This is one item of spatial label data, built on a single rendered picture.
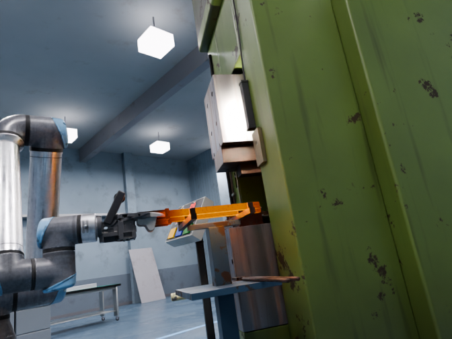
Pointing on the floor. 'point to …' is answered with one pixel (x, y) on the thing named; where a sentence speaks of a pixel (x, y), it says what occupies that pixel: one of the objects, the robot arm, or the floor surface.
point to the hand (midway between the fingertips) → (160, 214)
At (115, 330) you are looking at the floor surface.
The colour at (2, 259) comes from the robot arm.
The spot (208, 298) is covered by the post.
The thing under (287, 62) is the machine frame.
